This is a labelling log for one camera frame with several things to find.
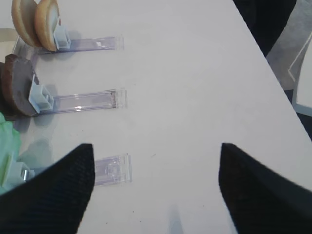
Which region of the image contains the green lettuce leaf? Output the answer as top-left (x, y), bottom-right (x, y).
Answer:
top-left (0, 113), bottom-right (21, 194)

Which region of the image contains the white chair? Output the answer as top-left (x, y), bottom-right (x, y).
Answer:
top-left (288, 33), bottom-right (312, 117)

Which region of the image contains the brown meat patty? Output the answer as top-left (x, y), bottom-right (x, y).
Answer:
top-left (1, 54), bottom-right (39, 117)
top-left (0, 62), bottom-right (20, 121)

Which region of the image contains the dark clothed person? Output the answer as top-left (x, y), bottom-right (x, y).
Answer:
top-left (234, 0), bottom-right (296, 56)

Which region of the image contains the clear plastic front rail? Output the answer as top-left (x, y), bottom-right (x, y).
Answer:
top-left (12, 36), bottom-right (38, 65)

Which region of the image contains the tan bread bun slice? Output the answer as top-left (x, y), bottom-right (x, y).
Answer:
top-left (35, 0), bottom-right (60, 51)
top-left (11, 0), bottom-right (41, 47)

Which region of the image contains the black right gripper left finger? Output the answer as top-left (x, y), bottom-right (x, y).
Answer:
top-left (0, 143), bottom-right (95, 234)

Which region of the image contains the clear plastic pusher track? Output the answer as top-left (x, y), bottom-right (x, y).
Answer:
top-left (1, 154), bottom-right (132, 191)
top-left (28, 75), bottom-right (127, 116)
top-left (35, 25), bottom-right (124, 55)

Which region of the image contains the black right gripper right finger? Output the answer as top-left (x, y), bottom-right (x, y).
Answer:
top-left (218, 143), bottom-right (312, 234)

